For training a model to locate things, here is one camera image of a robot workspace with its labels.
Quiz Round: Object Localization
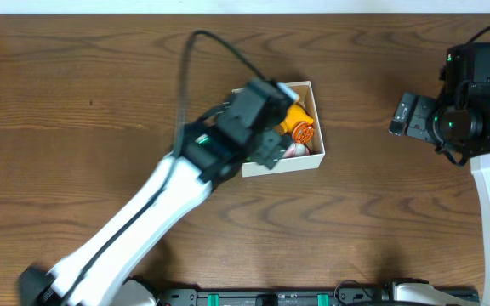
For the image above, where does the yellow rubber figure toy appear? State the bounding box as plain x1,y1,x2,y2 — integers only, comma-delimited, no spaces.
274,104,315,135

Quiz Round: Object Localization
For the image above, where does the orange slice toy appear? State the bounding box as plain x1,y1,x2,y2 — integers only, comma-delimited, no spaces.
291,122,315,144

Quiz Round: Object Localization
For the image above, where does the white duck toy pink hat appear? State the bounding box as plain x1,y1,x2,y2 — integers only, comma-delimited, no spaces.
282,143,310,159

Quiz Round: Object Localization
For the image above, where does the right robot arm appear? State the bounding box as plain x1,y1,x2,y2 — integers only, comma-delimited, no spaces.
389,42,490,305

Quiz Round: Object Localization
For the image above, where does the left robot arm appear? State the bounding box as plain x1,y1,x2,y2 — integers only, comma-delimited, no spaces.
18,78,299,305

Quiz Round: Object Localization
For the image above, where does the white cardboard box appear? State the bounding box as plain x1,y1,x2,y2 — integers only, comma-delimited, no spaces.
242,81,325,178

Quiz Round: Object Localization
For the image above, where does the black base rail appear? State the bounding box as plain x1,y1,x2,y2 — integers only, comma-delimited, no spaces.
157,278,481,306

